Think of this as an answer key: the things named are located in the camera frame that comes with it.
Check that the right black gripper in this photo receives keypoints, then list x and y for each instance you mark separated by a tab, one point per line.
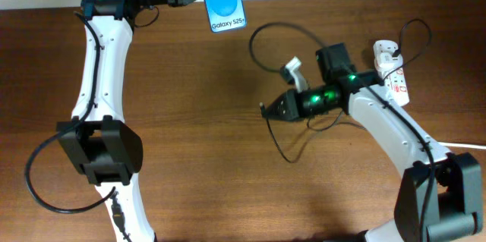
290	105

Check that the blue Galaxy smartphone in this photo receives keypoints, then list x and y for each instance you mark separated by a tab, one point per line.
225	15

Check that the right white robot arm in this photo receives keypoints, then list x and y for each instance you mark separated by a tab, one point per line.
440	195

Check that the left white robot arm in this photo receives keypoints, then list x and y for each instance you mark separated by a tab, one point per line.
98	142

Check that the white USB charger plug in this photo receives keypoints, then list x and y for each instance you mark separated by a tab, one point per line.
385	61

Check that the white power strip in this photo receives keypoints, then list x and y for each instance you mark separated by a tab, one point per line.
394	80

